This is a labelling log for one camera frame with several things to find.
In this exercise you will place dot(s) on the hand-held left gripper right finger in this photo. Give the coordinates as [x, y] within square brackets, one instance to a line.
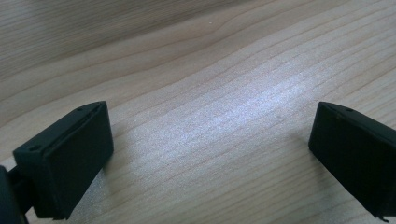
[358, 155]

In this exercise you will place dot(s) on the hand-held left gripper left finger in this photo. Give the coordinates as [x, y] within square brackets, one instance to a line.
[68, 158]

